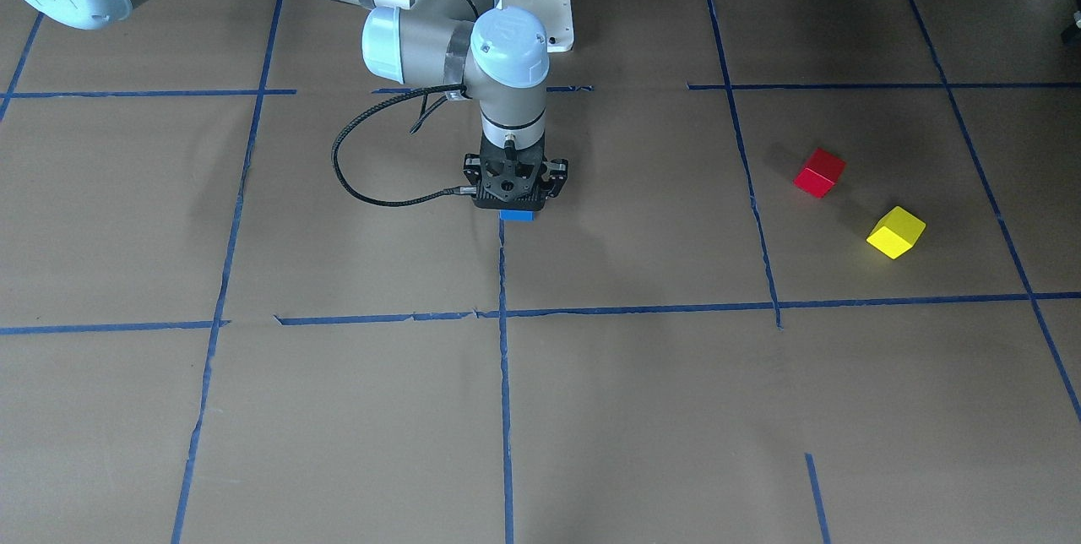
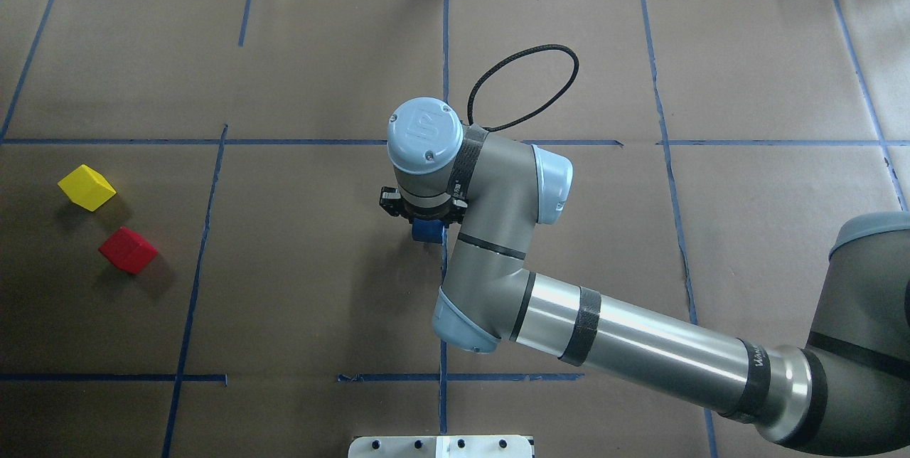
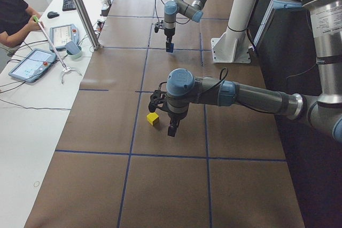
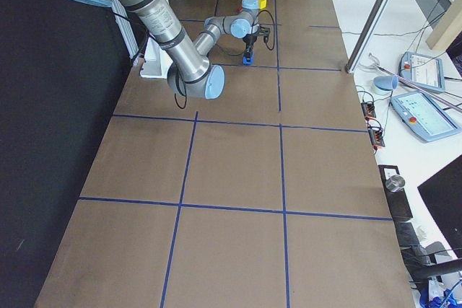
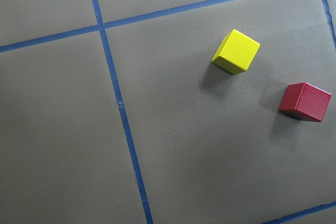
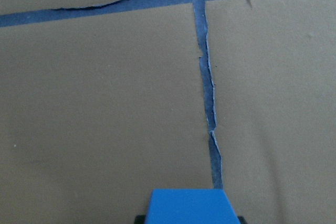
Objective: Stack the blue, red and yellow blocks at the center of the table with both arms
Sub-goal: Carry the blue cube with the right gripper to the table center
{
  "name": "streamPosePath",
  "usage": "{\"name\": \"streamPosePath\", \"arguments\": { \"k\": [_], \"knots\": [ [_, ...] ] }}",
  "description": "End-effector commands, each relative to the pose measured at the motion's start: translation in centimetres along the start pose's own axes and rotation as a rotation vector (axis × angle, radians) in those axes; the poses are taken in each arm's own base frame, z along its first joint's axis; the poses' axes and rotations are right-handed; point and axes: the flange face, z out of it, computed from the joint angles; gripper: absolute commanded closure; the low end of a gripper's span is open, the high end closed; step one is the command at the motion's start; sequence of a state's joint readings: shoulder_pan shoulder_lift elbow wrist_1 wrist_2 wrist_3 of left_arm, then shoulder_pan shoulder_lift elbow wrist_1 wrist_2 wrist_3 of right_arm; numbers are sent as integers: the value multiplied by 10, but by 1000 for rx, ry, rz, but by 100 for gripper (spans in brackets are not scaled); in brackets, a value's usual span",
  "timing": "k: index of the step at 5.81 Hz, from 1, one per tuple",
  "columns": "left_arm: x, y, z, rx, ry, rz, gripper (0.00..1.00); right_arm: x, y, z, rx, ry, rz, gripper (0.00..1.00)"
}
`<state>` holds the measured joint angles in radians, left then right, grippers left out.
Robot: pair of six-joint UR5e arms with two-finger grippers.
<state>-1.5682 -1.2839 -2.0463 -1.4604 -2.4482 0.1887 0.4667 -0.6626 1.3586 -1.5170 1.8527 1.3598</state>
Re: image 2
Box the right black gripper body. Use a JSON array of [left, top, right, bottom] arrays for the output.
[[378, 186, 468, 225]]

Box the blue wooden block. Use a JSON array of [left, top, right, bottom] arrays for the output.
[[412, 219, 446, 245]]

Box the red wooden block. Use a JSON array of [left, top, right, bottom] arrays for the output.
[[98, 227, 159, 275]]

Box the yellow wooden block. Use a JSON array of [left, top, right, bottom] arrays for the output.
[[58, 164, 117, 212]]

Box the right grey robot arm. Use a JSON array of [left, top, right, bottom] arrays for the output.
[[380, 96, 908, 456]]

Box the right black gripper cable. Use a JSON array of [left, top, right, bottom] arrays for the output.
[[467, 44, 580, 133]]

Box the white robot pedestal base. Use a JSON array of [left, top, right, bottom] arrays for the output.
[[348, 435, 536, 457]]

